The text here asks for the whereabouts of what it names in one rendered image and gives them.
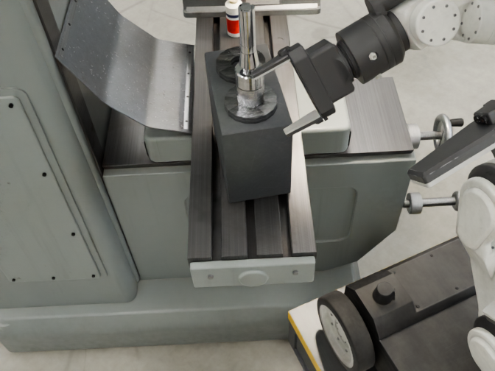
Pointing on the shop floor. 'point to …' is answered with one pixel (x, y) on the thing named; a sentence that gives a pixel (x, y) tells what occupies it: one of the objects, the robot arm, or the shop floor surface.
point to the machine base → (169, 315)
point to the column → (54, 174)
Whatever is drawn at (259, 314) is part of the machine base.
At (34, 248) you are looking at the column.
